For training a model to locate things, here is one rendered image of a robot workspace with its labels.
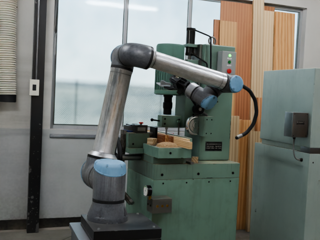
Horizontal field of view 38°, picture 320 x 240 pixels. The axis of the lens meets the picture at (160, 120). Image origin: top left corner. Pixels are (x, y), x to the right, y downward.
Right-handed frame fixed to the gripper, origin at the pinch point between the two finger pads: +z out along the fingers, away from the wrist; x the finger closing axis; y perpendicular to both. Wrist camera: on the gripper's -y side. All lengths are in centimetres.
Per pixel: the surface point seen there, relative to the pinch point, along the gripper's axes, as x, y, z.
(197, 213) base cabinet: 43, -49, -54
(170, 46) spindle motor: -15.5, 4.2, 8.7
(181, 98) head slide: -2.3, -23.3, -5.5
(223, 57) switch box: -34.0, -9.5, -14.6
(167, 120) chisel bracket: 14.3, -24.2, -9.3
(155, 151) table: 37.0, -12.5, -24.3
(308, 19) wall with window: -203, -160, 33
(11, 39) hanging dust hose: 34, -30, 145
